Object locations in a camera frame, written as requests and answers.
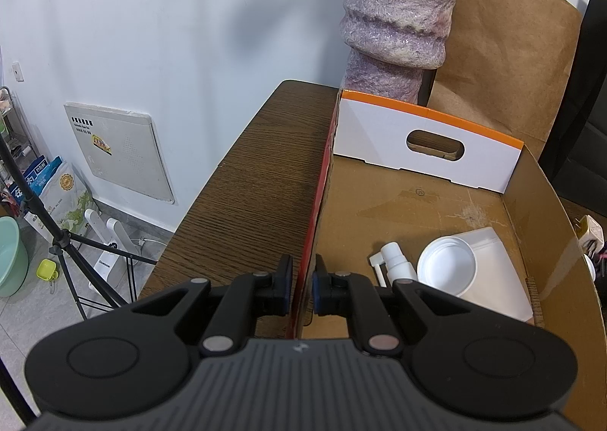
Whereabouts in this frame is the green plastic basin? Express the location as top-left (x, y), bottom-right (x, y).
top-left (0, 216), bottom-right (29, 298)

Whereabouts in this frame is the blue printed bag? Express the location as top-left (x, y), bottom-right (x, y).
top-left (12, 155), bottom-right (64, 204)

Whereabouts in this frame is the wire storage rack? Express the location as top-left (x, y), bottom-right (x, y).
top-left (0, 86), bottom-right (36, 218)

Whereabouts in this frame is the white green printed bag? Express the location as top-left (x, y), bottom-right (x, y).
top-left (24, 161), bottom-right (98, 240)

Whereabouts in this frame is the small white spray bottle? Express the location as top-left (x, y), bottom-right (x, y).
top-left (369, 242), bottom-right (418, 290)

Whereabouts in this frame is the orange cardboard box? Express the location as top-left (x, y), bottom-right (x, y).
top-left (286, 90), bottom-right (601, 342)

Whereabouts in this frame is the black light stand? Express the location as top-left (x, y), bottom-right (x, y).
top-left (0, 132), bottom-right (158, 323)

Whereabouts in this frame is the white pouch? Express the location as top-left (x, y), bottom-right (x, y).
top-left (441, 226), bottom-right (536, 323)

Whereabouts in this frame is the small yellow cup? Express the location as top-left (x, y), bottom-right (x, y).
top-left (36, 259), bottom-right (61, 282)

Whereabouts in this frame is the white wall panel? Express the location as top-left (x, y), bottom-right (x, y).
top-left (64, 102), bottom-right (175, 204)

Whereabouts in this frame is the pink textured vase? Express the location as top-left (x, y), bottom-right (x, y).
top-left (340, 0), bottom-right (463, 106)

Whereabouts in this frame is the beige charger plug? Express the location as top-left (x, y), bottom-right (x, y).
top-left (571, 214), bottom-right (605, 247)

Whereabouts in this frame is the white ribbed bottle cap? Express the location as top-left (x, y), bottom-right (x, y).
top-left (417, 236), bottom-right (476, 298)

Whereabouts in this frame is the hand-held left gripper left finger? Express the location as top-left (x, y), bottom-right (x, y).
top-left (130, 255), bottom-right (294, 358)

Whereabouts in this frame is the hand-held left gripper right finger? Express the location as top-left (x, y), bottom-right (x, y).
top-left (313, 255), bottom-right (470, 358)

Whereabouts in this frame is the white floor appliance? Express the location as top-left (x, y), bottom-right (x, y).
top-left (84, 208), bottom-right (143, 292)

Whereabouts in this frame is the black paper bag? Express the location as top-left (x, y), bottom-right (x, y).
top-left (538, 0), bottom-right (607, 204)

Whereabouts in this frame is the brown paper bag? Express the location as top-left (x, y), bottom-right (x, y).
top-left (420, 0), bottom-right (585, 161)

